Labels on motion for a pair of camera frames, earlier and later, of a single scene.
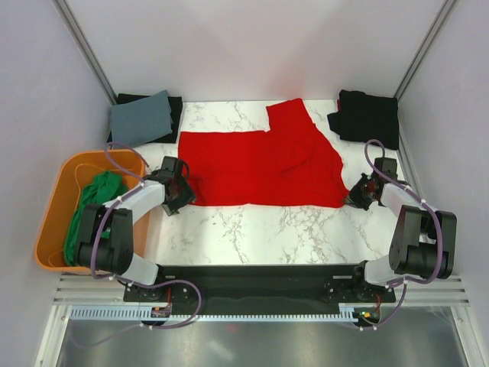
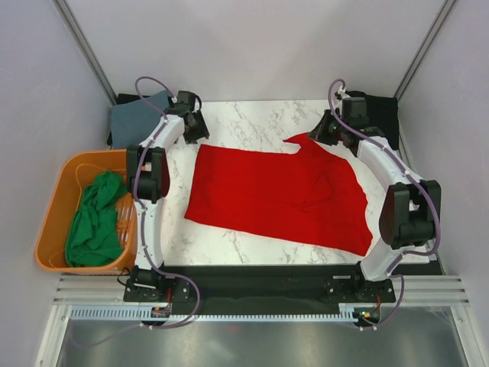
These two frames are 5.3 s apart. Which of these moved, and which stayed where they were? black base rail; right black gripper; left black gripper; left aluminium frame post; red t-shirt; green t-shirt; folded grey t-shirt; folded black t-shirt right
Moved: red t-shirt; right black gripper; left black gripper
Stayed: black base rail; folded black t-shirt right; green t-shirt; folded grey t-shirt; left aluminium frame post
